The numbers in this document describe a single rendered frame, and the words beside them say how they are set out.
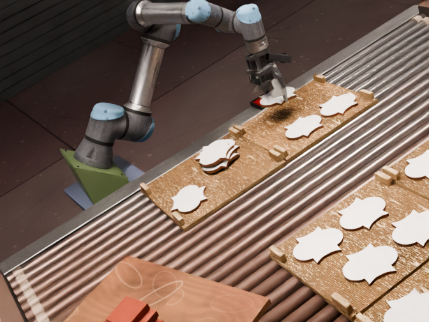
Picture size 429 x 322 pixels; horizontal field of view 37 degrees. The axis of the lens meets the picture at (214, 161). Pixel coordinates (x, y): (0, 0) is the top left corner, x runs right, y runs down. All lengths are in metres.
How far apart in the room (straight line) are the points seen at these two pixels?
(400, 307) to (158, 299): 0.59
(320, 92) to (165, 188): 0.69
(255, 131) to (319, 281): 0.84
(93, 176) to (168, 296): 0.90
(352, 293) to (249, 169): 0.70
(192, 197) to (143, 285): 0.49
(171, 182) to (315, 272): 0.76
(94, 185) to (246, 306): 1.09
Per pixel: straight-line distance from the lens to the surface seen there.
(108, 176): 2.46
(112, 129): 2.48
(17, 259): 2.36
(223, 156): 2.19
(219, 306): 1.56
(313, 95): 2.46
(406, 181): 1.91
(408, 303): 1.56
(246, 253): 1.86
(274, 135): 2.29
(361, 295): 1.61
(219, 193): 2.11
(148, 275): 1.75
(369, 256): 1.69
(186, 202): 2.11
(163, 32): 2.53
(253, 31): 2.19
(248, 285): 1.77
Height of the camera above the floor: 2.09
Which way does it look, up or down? 30 degrees down
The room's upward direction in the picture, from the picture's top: 23 degrees counter-clockwise
